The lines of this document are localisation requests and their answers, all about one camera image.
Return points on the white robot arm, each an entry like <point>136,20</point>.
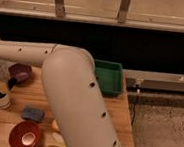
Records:
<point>70,85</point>

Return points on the metal rail beam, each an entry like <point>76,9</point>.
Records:
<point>154,80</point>

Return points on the left metal frame leg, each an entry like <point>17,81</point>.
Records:
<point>59,8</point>

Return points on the green plastic bin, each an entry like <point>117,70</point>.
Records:
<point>109,76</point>

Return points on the metal frame leg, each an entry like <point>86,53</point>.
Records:
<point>122,12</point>
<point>59,8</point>

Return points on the red bowl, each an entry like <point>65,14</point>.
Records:
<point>25,134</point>

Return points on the right metal frame leg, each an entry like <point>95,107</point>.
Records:
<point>122,12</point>

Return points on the blue sponge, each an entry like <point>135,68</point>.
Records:
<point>33,114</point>

